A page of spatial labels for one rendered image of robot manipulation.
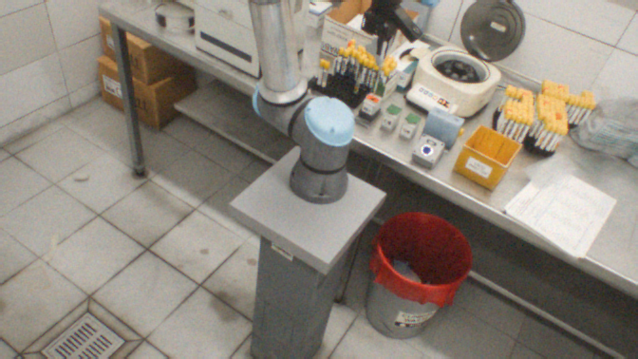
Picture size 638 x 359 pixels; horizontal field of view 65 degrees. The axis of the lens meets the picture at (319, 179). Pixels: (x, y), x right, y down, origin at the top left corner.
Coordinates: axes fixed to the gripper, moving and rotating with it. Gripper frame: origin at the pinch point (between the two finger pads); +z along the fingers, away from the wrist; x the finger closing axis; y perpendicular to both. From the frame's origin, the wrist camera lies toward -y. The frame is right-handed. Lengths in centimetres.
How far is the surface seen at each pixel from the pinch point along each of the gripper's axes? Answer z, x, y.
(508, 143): 12.4, -9.1, -41.2
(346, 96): 18.7, -2.8, 10.1
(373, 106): 14.0, 1.9, -1.9
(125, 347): 108, 74, 41
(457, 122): 10.7, -5.3, -25.7
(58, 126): 108, 13, 162
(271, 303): 65, 48, -3
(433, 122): 13.6, -3.7, -19.5
